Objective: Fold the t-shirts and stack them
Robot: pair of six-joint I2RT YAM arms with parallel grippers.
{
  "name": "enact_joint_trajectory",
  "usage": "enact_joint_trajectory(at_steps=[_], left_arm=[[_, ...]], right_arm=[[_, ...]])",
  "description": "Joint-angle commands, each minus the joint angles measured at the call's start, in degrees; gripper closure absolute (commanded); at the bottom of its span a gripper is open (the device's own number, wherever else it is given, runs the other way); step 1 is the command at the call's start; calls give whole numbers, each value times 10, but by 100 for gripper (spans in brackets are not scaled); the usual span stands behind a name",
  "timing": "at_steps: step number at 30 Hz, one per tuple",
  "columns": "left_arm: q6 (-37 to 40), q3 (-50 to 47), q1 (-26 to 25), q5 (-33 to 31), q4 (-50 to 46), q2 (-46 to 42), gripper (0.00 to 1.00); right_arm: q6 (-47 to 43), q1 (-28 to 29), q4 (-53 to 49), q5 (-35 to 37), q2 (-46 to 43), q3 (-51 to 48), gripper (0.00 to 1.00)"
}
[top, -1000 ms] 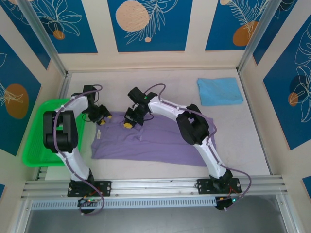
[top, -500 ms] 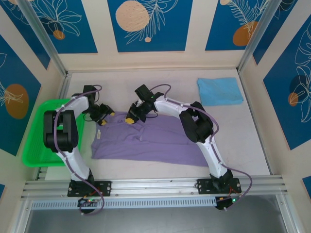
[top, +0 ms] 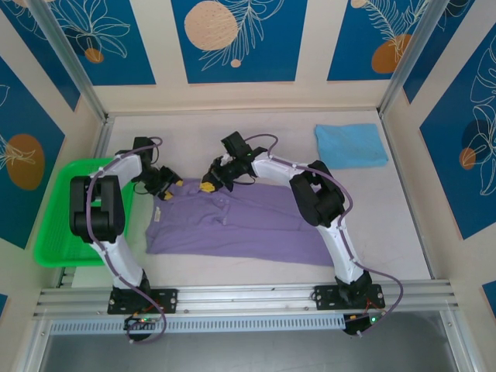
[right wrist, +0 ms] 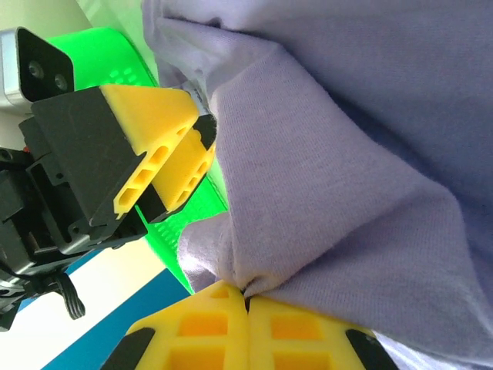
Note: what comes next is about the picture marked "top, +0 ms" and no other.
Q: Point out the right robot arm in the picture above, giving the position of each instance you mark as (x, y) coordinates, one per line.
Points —
(341, 248)

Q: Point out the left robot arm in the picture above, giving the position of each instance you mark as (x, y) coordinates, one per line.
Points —
(116, 248)

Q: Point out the aluminium frame post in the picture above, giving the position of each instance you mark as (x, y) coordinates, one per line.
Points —
(66, 54)
(407, 58)

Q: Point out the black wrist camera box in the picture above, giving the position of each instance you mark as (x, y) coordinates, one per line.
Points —
(236, 144)
(142, 145)

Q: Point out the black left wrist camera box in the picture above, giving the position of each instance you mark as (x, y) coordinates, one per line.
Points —
(142, 145)

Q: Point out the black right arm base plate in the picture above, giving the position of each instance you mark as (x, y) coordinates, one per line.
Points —
(325, 298)

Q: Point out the folded light blue t-shirt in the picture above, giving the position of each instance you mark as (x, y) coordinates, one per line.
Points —
(348, 145)

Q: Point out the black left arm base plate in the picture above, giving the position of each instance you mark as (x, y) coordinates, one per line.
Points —
(166, 300)

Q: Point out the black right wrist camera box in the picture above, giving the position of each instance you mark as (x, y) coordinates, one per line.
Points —
(236, 144)

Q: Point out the purple polo t-shirt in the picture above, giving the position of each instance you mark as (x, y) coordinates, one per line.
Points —
(240, 232)

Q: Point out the green plastic basket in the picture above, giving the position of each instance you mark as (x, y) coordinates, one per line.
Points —
(54, 232)

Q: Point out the blue floral wall panel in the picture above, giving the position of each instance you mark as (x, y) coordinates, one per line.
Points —
(27, 135)
(461, 155)
(248, 42)
(116, 38)
(360, 38)

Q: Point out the aluminium mounting rail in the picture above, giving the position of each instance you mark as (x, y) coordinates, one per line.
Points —
(240, 296)

